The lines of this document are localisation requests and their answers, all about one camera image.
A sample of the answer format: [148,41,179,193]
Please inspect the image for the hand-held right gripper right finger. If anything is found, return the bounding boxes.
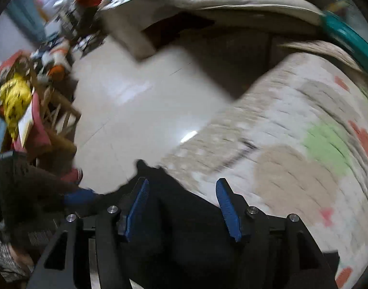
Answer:
[215,178,338,289]

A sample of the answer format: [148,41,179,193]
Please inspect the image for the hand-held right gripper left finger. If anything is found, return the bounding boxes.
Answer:
[26,177,151,289]

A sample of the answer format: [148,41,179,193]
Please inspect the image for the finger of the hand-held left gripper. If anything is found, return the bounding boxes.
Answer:
[64,188,99,210]

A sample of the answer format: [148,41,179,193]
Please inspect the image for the black pants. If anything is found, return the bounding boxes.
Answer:
[0,159,341,289]

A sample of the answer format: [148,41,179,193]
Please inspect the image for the pink cloth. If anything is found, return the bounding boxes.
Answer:
[13,92,53,157]

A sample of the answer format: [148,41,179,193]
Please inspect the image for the yellow spotted cloth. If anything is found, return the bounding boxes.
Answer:
[0,74,33,140]

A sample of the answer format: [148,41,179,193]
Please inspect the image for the wooden chair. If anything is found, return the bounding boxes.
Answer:
[20,63,82,172]

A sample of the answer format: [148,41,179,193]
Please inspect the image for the grey patterned clothing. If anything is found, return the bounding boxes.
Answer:
[0,224,34,282]

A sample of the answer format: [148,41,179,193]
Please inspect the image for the heart-patterned quilt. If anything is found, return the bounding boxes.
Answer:
[158,40,368,289]

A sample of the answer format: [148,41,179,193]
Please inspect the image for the beige cushion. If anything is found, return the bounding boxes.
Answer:
[160,0,326,35]

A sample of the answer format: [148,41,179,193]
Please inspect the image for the green long packet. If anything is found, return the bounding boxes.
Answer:
[320,12,368,79]

